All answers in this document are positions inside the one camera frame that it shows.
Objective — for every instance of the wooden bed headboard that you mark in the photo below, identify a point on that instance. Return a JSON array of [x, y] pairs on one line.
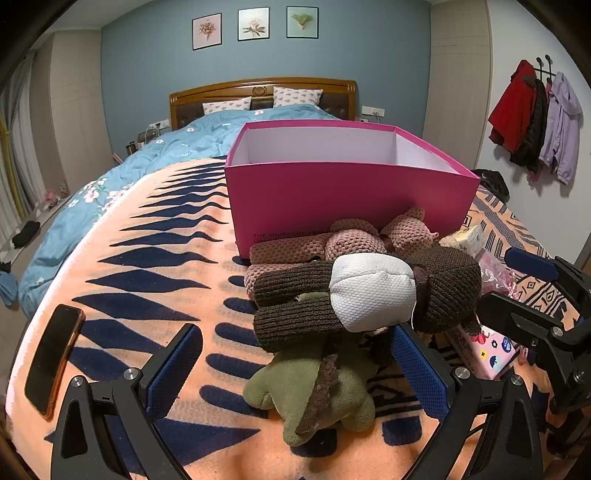
[[258, 85]]

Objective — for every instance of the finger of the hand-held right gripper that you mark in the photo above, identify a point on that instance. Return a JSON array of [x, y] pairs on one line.
[[508, 314], [531, 265]]

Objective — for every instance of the pile of dark clothes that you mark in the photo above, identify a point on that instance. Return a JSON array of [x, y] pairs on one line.
[[494, 182]]

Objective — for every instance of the pink fluffy object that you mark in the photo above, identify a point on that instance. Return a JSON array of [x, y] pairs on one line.
[[51, 196]]

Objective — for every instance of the small cream plush doll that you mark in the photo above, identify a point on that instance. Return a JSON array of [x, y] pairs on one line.
[[464, 237]]

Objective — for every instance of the green plush turtle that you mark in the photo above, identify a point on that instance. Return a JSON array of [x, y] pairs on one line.
[[295, 383]]

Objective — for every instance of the pink cardboard box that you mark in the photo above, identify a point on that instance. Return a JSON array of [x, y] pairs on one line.
[[323, 198]]

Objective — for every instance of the brown knitted plush toy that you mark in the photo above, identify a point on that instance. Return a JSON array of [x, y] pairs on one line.
[[443, 281]]

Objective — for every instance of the smartphone with orange case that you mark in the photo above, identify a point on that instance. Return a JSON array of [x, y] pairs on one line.
[[53, 360]]

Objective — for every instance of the black jacket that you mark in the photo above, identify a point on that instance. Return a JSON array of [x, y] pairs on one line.
[[535, 129]]

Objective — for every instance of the black wall coat hooks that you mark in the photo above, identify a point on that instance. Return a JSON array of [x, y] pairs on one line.
[[540, 69]]

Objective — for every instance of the blue cloth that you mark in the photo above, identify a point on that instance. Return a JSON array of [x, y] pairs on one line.
[[7, 288]]

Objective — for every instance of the framed green leaf picture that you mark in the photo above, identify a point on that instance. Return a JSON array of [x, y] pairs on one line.
[[303, 21]]

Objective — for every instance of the red jacket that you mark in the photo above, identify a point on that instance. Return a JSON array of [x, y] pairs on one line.
[[512, 110]]

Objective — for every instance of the orange patterned blanket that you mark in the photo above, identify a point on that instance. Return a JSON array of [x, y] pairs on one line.
[[161, 286]]

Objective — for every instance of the lilac jacket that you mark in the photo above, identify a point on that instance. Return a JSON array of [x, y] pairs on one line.
[[561, 134]]

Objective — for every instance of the framed white flower picture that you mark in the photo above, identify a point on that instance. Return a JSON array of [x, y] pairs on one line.
[[254, 24]]

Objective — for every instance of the pink brocade pouch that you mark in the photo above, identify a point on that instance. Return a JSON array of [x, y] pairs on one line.
[[494, 272]]

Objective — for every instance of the beige wardrobe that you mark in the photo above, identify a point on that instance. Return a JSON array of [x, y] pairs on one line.
[[74, 115], [459, 83]]

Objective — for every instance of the white wall socket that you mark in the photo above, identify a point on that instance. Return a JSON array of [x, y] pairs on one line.
[[158, 124], [371, 110]]

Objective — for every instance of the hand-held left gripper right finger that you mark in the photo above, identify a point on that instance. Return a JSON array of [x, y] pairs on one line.
[[420, 369]]

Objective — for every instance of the white dotted pillow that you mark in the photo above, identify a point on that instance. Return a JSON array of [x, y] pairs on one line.
[[226, 106], [295, 96]]

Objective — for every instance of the pink knitted plush toy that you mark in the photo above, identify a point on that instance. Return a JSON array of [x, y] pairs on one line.
[[355, 237]]

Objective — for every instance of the black cloth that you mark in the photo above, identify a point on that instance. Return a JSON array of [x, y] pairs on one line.
[[25, 233]]

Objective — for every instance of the pink box with stickers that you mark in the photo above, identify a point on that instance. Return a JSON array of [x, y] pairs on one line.
[[489, 357]]

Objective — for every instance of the blue floral duvet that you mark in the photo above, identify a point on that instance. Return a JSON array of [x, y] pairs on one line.
[[194, 138]]

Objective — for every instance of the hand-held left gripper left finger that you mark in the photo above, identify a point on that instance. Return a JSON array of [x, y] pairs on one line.
[[171, 369]]

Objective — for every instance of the sheer window curtain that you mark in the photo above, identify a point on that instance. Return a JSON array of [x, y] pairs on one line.
[[14, 152]]

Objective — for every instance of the framed pink flower picture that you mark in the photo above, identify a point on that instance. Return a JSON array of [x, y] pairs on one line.
[[207, 31]]

